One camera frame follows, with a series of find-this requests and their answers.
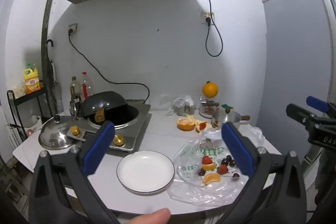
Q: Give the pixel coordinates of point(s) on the red cap bottle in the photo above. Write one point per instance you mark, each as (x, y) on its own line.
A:
(84, 87)

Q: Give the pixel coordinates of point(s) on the yellow detergent bottle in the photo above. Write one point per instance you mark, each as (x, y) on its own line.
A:
(32, 82)

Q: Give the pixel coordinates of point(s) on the red strawberry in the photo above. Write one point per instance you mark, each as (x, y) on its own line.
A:
(222, 169)
(206, 160)

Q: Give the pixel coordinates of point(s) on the peeled orange segment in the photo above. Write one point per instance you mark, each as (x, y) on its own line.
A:
(209, 166)
(212, 178)

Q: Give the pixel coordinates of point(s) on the small steel pot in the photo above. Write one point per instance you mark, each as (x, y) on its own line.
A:
(228, 117)

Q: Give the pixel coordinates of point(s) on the white wall socket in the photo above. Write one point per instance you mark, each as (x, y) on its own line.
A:
(74, 27)
(204, 14)

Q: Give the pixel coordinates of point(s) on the steel induction cooker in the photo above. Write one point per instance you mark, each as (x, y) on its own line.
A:
(136, 121)

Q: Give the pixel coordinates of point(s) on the black metal rack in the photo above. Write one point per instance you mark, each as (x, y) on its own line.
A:
(10, 100)

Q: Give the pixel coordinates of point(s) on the glass jar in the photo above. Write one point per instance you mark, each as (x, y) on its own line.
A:
(208, 108)

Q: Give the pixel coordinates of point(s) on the white plastic bag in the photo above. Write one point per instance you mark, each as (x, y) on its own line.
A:
(19, 90)

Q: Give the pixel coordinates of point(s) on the half peeled orange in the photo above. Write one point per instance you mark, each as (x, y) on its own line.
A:
(185, 124)

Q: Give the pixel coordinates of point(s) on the orange peel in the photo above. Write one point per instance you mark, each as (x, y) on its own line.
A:
(198, 129)

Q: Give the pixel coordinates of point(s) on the black umbrella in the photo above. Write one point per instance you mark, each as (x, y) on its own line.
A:
(51, 77)

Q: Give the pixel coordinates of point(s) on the crumpled clear plastic bag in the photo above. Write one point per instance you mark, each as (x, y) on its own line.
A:
(178, 102)

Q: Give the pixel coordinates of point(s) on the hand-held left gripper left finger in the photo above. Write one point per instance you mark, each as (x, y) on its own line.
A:
(98, 146)

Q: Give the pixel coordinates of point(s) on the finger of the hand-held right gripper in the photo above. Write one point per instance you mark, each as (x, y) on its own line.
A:
(316, 102)
(299, 111)

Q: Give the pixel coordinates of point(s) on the white plate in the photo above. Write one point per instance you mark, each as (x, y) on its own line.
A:
(144, 171)

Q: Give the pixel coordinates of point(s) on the dark vertical pipe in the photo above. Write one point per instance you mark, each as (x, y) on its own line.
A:
(46, 29)

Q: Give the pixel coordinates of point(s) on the steel cup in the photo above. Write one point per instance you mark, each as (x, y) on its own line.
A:
(74, 108)

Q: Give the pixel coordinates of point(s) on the red fruit piece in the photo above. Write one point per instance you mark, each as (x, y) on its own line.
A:
(202, 125)

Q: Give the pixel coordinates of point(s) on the cooking oil bottle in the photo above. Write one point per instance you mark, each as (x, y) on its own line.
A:
(74, 90)

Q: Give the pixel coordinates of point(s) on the large pot lid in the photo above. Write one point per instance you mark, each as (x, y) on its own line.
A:
(52, 134)

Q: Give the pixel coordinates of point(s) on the black wok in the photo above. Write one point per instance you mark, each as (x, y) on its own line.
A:
(105, 100)

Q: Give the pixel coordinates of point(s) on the grey refrigerator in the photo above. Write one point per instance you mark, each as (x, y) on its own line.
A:
(294, 56)

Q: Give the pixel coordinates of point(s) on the printed clear plastic bag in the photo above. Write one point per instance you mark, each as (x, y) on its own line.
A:
(189, 187)

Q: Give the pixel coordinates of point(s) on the whole orange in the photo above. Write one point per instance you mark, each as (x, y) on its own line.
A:
(210, 90)

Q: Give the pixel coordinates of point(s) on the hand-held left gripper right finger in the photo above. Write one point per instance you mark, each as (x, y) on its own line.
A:
(236, 150)

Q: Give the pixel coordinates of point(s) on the white container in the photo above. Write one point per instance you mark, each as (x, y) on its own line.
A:
(33, 123)

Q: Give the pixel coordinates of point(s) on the green yellow sponge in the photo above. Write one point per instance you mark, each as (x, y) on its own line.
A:
(227, 106)

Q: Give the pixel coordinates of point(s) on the person's left hand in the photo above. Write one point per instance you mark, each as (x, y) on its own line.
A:
(149, 217)

